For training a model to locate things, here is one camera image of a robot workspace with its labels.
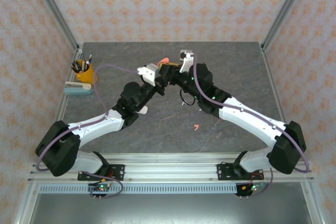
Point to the pink earbud charging case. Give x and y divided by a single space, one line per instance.
163 61

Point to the white earbud charging case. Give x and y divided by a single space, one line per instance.
144 110

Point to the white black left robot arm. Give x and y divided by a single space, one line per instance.
99 128

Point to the yellow pen holder cup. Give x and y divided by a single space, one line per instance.
88 77

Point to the teal beige stapler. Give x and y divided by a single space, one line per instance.
78 91

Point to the white marker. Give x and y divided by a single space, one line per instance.
87 64

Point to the blue white pen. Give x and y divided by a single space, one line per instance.
90 58

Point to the black pen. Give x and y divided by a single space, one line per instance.
76 65

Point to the silver pen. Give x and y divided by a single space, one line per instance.
82 55

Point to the small controller circuit board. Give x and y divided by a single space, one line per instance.
101 187
253 188

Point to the grey metal panel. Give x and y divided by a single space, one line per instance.
170 208

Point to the aluminium table side rail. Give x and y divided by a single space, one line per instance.
279 103
61 103

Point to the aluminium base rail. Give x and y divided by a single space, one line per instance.
170 167

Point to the aluminium frame post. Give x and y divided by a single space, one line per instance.
287 9
54 9

